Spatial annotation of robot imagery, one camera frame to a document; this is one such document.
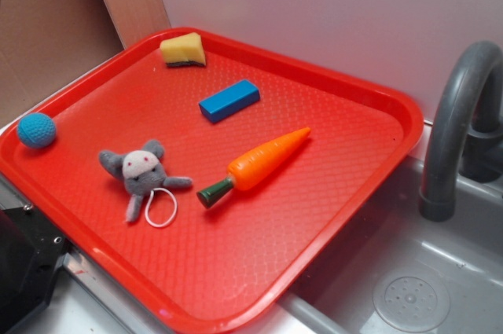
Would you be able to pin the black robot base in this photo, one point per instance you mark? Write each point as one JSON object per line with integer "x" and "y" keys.
{"x": 32, "y": 254}

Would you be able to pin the blue textured ball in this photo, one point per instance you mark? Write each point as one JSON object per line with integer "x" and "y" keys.
{"x": 36, "y": 130}

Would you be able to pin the orange plastic toy carrot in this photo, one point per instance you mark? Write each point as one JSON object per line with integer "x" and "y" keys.
{"x": 251, "y": 168}

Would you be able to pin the blue wooden block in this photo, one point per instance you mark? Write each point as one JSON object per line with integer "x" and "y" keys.
{"x": 229, "y": 101}

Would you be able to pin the red plastic tray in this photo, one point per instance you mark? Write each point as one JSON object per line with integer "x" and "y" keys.
{"x": 135, "y": 97}

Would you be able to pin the grey plush mouse toy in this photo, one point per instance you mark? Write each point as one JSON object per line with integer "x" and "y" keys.
{"x": 141, "y": 172}

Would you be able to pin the yellow sponge piece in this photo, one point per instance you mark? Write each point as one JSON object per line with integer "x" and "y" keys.
{"x": 183, "y": 50}

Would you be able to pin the grey plastic toy sink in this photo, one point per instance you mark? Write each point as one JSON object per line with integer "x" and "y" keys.
{"x": 408, "y": 271}

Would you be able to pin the grey plastic faucet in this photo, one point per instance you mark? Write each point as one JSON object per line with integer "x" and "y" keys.
{"x": 466, "y": 135}

